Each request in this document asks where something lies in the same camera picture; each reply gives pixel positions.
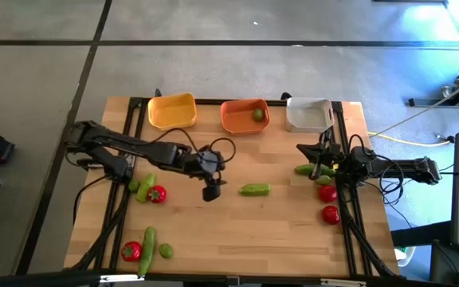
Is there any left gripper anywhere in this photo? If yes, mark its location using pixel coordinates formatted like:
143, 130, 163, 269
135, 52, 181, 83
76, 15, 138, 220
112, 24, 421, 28
181, 145, 228, 187

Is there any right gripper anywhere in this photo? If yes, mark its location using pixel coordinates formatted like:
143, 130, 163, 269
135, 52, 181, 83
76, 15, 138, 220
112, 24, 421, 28
296, 141, 352, 180

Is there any red plastic tomato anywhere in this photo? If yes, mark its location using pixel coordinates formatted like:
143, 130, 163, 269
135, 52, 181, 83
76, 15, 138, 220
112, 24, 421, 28
120, 240, 143, 263
321, 205, 341, 226
147, 185, 168, 205
318, 184, 339, 204

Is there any short green cucumber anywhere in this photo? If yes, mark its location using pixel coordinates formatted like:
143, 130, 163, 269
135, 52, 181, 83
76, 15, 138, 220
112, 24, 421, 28
238, 183, 272, 197

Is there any long green cucumber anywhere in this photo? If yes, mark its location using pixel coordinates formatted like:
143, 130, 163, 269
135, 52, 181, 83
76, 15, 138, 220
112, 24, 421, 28
137, 226, 158, 277

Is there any white plastic basket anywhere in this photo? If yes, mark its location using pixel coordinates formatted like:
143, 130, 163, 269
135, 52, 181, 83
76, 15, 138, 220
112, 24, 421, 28
285, 96, 335, 134

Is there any orange plastic basket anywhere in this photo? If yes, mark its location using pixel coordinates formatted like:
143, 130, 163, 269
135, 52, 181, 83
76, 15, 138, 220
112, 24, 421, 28
219, 98, 271, 136

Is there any yellow plastic basket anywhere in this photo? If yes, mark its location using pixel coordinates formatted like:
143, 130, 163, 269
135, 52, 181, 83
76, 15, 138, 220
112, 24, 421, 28
147, 92, 198, 132

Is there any white plastic container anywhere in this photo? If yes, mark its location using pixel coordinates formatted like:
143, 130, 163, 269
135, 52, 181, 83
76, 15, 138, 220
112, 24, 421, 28
394, 246, 416, 267

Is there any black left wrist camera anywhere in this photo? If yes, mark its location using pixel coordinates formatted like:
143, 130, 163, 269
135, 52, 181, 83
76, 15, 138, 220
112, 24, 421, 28
202, 181, 222, 202

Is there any black aluminium table frame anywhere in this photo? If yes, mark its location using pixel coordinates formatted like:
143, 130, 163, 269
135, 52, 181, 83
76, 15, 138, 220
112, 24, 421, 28
64, 96, 404, 287

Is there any yellow floor cable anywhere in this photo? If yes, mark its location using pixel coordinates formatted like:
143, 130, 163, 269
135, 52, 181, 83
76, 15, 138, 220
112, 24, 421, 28
367, 131, 453, 147

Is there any metal desk frame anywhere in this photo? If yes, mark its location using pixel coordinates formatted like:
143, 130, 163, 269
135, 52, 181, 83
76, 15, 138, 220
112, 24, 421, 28
407, 70, 459, 108

